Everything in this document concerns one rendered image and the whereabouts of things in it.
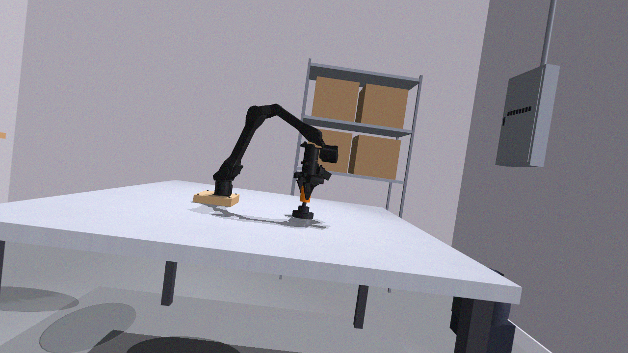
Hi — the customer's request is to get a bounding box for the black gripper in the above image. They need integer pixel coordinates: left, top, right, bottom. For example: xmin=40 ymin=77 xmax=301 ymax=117
xmin=293 ymin=159 xmax=324 ymax=200

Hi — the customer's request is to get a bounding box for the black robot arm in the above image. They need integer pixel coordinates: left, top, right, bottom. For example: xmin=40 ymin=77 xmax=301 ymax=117
xmin=213 ymin=104 xmax=338 ymax=197

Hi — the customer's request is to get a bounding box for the orange knob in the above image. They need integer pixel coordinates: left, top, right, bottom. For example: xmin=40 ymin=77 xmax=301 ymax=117
xmin=300 ymin=186 xmax=311 ymax=202

